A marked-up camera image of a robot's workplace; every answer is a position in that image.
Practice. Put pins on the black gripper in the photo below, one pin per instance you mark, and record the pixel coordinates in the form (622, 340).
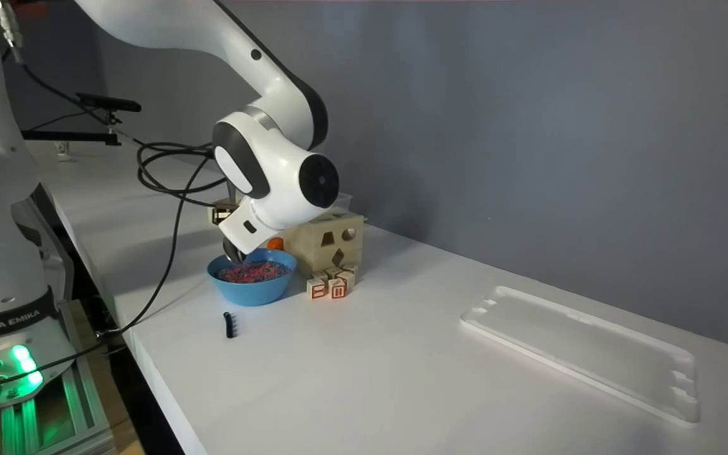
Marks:
(234, 245)

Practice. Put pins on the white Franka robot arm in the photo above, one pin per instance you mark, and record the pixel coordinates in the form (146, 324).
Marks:
(263, 160)

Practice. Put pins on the blue plastic bowl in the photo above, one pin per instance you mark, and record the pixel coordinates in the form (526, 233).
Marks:
(251, 291)

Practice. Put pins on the open wooden box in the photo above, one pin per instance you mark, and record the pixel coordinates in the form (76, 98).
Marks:
(216, 215)

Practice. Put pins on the small orange ball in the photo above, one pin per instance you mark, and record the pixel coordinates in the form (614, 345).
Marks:
(275, 244)

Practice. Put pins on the small black marker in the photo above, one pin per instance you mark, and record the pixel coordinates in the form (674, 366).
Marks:
(229, 324)

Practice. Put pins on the wooden letter block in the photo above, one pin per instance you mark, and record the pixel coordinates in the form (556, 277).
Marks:
(316, 288)
(340, 286)

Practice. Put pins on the wooden shape sorter cube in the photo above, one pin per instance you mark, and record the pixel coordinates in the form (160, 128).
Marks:
(340, 242)

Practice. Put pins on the black background stand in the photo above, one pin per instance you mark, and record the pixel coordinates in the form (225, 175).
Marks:
(111, 104)

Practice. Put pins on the metal robot mounting stand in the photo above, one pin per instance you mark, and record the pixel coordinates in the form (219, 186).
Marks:
(50, 420)

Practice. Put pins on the clear plastic lid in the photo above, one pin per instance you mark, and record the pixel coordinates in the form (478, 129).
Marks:
(581, 355)

